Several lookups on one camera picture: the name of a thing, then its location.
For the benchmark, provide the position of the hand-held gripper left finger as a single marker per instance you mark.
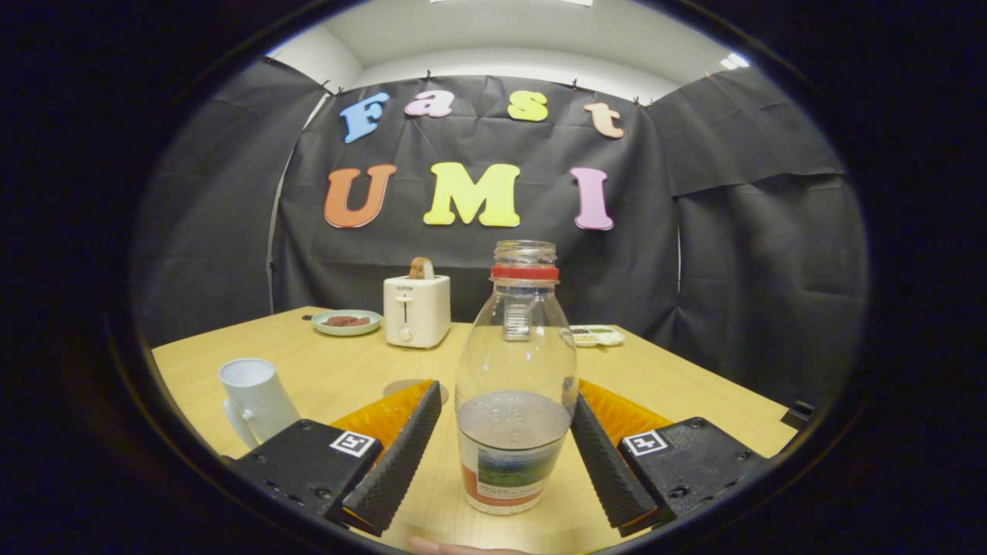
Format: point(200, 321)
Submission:
point(401, 462)

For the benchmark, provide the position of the toasted bread slice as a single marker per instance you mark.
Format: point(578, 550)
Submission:
point(422, 268)

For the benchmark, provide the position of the small white dish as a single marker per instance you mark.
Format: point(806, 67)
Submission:
point(597, 336)

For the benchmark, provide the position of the wooden table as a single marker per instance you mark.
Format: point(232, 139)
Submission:
point(347, 362)

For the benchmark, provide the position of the round brown coaster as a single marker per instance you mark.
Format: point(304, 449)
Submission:
point(401, 388)

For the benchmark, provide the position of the white toaster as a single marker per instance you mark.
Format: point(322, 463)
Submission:
point(420, 312)

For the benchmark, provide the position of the small ceiling light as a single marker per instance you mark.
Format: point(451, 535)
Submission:
point(735, 61)

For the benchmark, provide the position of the pale green plate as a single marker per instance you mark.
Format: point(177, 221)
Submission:
point(347, 330)

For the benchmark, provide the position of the white cup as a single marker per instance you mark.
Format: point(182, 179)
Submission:
point(258, 397)

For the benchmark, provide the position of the black backdrop cloth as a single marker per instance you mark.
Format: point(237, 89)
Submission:
point(463, 254)

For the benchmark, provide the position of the brown food pieces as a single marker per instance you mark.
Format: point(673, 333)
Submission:
point(345, 321)

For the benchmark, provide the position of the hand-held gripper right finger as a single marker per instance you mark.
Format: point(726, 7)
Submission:
point(609, 470)

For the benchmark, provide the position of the clear plastic juice bottle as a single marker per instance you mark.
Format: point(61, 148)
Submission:
point(515, 362)

